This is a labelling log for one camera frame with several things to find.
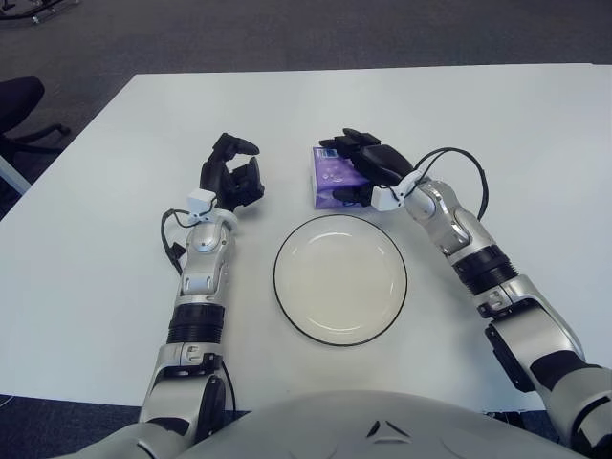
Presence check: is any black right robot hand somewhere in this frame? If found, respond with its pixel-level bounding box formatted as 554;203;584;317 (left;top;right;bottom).
318;127;415;207

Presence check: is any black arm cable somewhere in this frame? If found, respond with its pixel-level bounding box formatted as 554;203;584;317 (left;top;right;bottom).
413;147;490;221
161;208;186;276

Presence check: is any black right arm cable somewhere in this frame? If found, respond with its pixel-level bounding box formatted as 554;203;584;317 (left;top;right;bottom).
413;147;490;221

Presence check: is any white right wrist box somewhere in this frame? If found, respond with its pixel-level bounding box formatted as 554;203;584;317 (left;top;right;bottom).
370;169;425;211

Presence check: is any white plate with black rim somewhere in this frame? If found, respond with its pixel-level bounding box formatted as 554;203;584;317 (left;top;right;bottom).
273;213;409;346

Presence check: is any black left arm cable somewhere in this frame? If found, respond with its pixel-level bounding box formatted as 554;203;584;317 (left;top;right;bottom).
161;208;186;276

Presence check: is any black wheeled frame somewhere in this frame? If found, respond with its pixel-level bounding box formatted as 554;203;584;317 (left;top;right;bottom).
0;0;66;23

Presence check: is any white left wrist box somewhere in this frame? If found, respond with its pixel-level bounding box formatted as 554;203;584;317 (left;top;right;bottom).
186;189;216;224

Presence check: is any black office chair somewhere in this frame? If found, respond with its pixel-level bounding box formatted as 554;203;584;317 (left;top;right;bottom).
0;76;71;154

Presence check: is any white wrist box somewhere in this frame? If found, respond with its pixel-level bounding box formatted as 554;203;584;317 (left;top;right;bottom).
186;189;216;224
370;169;425;211

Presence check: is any purple tissue paper pack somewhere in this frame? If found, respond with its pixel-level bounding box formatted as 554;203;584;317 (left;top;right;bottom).
310;146;374;210

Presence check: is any grey robot torso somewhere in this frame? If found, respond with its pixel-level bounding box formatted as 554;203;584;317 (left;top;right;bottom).
102;389;575;459

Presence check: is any white desk edge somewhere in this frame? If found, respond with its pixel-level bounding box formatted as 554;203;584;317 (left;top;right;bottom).
0;155;28;197

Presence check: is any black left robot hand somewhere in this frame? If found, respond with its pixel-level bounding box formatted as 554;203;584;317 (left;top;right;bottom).
198;132;266;214

